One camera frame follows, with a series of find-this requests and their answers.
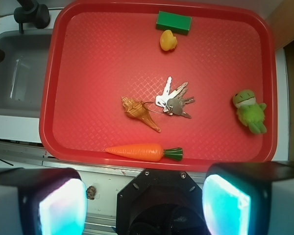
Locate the orange toy carrot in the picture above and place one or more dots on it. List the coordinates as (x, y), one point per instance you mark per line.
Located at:
(146, 152)

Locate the yellow rubber duck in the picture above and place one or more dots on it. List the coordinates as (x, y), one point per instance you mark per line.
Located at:
(168, 41)

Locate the silver keys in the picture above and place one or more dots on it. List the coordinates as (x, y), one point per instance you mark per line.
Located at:
(173, 102)

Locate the red plastic tray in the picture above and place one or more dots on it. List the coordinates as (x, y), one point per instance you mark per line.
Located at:
(103, 50)

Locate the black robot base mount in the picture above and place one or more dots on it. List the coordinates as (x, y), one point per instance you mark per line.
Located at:
(161, 202)

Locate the dark grey toy faucet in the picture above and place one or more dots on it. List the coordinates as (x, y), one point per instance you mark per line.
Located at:
(30, 11)

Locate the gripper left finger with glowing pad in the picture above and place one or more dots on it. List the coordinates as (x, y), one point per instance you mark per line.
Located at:
(42, 201)

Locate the grey toy sink basin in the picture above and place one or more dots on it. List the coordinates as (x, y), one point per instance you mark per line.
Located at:
(22, 72)

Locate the tan conch seashell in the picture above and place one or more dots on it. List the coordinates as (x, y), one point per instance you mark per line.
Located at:
(137, 110)

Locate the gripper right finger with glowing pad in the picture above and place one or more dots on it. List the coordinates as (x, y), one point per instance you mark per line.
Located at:
(249, 198)

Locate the green plush frog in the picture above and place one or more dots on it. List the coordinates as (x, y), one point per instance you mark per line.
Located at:
(249, 112)

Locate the green rectangular block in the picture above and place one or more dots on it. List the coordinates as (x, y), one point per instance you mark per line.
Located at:
(175, 23)

